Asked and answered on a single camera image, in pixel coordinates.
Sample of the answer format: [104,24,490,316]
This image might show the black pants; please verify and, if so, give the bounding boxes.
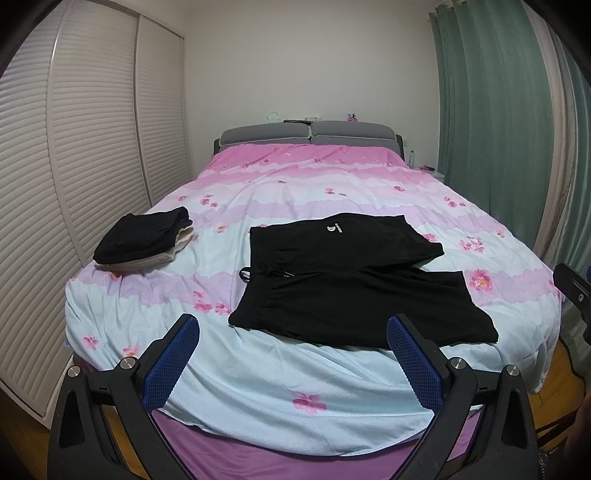
[228,213,499,349]

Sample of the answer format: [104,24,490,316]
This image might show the beige sheer curtain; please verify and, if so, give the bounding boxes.
[525,6,578,266]

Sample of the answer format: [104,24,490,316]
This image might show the purple bed sheet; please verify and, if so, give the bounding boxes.
[73,354,482,480]

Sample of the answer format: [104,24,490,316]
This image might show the white bedside table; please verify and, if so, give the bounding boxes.
[415,165,445,183]

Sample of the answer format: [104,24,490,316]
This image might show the green curtain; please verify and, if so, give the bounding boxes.
[430,1,590,272]

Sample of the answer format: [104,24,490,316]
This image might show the folded black garment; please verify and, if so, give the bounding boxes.
[93,206,192,265]

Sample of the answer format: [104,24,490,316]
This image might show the folded cream garment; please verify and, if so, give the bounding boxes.
[94,226,193,273]

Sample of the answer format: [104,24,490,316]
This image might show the grey bed headboard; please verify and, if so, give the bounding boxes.
[213,120,406,160]

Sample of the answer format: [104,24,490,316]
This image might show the white louvered wardrobe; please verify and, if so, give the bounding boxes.
[1,1,191,426]

